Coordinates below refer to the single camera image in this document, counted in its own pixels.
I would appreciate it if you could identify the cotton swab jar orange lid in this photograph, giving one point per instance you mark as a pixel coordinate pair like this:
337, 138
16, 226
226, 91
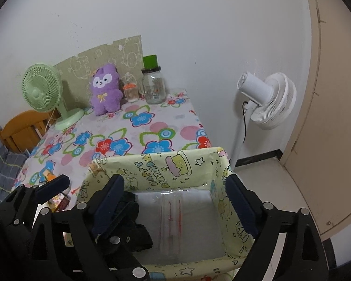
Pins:
131, 93

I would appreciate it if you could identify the yellow printed storage box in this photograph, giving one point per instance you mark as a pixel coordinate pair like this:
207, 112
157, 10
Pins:
152, 169

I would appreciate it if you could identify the green printed wall board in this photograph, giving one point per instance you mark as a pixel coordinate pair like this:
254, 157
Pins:
76, 64

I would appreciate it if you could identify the purple plush toy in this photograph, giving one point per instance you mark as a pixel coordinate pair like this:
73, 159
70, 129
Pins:
105, 93

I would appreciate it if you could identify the white standing fan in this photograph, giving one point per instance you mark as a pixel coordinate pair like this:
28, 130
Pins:
260, 90

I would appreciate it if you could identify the green desk fan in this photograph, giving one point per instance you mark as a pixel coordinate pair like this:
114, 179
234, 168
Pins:
39, 89

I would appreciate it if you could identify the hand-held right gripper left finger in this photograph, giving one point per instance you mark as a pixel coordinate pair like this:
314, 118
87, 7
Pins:
106, 207

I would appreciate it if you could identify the clear plastic bag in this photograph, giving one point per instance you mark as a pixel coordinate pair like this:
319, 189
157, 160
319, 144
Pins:
187, 225

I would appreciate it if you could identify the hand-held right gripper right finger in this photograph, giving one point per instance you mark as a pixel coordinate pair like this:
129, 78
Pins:
240, 207

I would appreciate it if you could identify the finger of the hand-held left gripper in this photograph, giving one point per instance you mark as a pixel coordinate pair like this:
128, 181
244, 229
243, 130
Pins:
52, 188
121, 230

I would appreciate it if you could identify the grey plaid bedding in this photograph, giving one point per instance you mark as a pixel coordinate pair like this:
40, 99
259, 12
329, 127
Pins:
5, 166

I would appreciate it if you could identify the glass mug jar green lid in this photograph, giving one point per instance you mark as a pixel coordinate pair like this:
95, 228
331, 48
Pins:
153, 87

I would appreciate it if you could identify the beige door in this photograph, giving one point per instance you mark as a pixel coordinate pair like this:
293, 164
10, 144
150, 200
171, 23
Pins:
333, 123

